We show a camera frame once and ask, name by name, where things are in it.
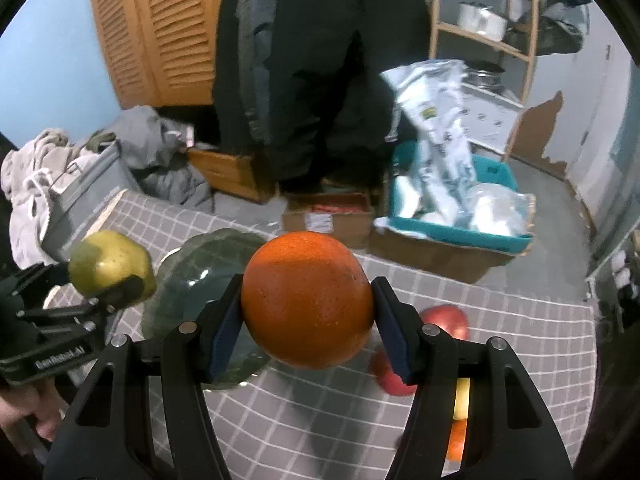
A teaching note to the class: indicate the wooden louvered door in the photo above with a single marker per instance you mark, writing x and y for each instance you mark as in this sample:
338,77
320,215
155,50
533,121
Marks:
150,30

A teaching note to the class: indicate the dark red apple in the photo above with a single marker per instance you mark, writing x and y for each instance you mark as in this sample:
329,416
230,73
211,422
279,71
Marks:
390,377

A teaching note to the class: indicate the metal pot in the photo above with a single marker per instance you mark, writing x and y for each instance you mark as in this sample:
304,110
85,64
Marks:
481,21

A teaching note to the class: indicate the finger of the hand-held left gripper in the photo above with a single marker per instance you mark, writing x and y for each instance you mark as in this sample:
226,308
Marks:
117,295
35,275

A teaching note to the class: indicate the dark bag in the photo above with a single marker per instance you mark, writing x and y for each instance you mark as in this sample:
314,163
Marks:
555,30

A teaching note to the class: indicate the wooden shelf rack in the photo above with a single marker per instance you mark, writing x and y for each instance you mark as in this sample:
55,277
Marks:
530,60

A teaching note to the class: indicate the wooden crate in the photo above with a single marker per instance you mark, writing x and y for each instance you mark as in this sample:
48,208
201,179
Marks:
225,172

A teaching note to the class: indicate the small tangerine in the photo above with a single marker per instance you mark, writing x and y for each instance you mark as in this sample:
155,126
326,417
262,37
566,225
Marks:
457,440

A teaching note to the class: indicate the grey checked tablecloth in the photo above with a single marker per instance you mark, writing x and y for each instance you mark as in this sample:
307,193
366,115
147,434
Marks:
310,410

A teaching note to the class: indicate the yellow-green pear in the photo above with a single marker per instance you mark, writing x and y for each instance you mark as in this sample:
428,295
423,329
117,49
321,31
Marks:
107,262

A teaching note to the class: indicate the small cardboard box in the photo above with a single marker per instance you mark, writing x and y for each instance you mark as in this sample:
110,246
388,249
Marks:
325,220

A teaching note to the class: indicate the person's left hand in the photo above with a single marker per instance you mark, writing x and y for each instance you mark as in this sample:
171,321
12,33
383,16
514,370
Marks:
30,402

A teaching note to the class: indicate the shoe rack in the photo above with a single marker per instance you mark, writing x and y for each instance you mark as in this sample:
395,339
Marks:
620,280

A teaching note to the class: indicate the large orange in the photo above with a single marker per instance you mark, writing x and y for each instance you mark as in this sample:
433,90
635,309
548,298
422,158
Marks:
307,300

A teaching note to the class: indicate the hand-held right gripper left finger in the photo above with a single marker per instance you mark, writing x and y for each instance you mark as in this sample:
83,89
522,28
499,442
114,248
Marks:
225,332

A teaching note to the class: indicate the black hanging jacket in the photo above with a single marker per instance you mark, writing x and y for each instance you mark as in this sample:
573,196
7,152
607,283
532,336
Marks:
310,60

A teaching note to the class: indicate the clear plastic bag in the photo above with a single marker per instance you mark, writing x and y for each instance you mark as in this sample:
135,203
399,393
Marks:
500,210

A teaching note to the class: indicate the white patterned plastic bag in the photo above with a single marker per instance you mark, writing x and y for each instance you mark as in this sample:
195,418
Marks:
440,125

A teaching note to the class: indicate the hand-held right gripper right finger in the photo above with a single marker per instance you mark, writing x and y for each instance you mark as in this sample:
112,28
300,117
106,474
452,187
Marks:
395,342

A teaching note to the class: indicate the grey clothing pile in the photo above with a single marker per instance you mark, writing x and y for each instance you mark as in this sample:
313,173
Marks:
150,145

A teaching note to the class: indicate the teal plastic basket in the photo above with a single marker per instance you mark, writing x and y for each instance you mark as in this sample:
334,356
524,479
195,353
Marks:
500,170

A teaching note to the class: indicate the grey storage bin with clothes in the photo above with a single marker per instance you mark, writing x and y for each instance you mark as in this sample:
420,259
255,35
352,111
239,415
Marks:
25,185

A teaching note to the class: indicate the light red apple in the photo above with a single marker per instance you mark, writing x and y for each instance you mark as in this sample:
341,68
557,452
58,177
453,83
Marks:
447,322

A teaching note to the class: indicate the green mango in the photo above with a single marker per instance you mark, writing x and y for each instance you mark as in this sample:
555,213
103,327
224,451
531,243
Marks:
462,397

